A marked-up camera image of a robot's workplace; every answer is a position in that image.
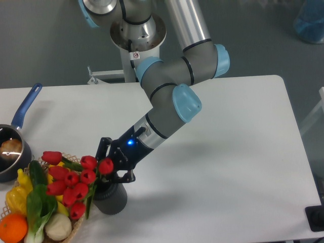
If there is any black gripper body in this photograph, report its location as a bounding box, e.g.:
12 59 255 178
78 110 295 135
109 126 153 172

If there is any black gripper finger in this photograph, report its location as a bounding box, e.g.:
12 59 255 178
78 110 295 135
101 170 136 183
95 137 112 160

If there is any red tulip bouquet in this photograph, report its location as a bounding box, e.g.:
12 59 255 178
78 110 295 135
42 151 114 220

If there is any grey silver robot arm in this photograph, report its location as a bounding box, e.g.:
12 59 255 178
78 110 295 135
79 1 230 184

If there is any dark grey ribbed vase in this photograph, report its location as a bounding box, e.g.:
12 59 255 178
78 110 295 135
93 179 128 215

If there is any yellow pepper behind flowers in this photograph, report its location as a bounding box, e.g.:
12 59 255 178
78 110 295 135
47 173 69 217

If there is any dark green cucumber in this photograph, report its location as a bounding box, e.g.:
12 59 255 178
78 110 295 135
29 160 48 187

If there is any green bok choy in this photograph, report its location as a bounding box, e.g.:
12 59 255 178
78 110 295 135
24 184 58 242

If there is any beige round bun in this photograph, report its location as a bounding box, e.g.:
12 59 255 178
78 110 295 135
45 213 72 241

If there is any brown food in pan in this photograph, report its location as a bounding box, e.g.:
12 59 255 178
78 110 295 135
1 139 22 160

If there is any yellow bell pepper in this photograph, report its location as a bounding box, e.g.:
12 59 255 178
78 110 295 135
6 186 27 216

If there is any orange fruit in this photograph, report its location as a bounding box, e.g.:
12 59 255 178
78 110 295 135
1 213 28 242

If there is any black device at edge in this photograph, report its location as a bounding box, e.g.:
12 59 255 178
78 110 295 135
305 205 323 232

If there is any blue transparent container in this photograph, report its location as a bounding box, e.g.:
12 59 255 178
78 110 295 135
293 0 323 44

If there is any blue handled saucepan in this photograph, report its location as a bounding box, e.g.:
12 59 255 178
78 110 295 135
1 83 43 183

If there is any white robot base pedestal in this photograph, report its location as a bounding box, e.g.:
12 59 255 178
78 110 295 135
88 13 167 84

